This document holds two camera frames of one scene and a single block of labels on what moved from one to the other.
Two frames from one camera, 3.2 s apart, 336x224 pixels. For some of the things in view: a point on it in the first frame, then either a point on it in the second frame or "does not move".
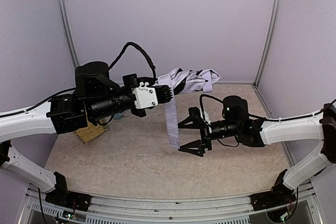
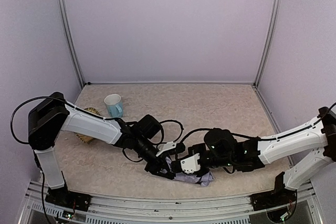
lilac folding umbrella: [184, 82] → [203, 180]
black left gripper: [131, 80] → [159, 166]
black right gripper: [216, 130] → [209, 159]
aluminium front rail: [169, 208] does not move
